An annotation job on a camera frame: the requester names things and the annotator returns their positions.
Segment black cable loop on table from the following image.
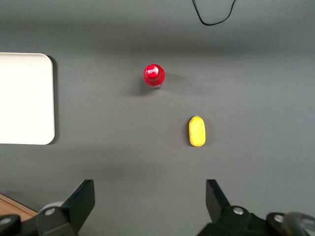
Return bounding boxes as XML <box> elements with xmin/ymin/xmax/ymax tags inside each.
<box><xmin>191</xmin><ymin>0</ymin><xmax>238</xmax><ymax>26</ymax></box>

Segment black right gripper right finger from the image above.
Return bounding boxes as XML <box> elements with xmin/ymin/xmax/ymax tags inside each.
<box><xmin>196</xmin><ymin>178</ymin><xmax>268</xmax><ymax>236</ymax></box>

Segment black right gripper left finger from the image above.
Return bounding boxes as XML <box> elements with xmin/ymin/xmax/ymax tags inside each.
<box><xmin>35</xmin><ymin>179</ymin><xmax>95</xmax><ymax>236</ymax></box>

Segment wooden drawer cabinet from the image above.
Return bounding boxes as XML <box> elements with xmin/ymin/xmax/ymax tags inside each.
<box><xmin>0</xmin><ymin>193</ymin><xmax>36</xmax><ymax>221</ymax></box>

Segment red coke bottle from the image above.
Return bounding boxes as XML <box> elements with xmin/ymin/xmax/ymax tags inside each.
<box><xmin>142</xmin><ymin>63</ymin><xmax>166</xmax><ymax>89</ymax></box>

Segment yellow lemon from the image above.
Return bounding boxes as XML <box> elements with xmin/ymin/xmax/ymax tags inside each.
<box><xmin>188</xmin><ymin>115</ymin><xmax>206</xmax><ymax>148</ymax></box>

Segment cream plastic tray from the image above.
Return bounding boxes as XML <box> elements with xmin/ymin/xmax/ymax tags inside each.
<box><xmin>0</xmin><ymin>53</ymin><xmax>56</xmax><ymax>145</ymax></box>

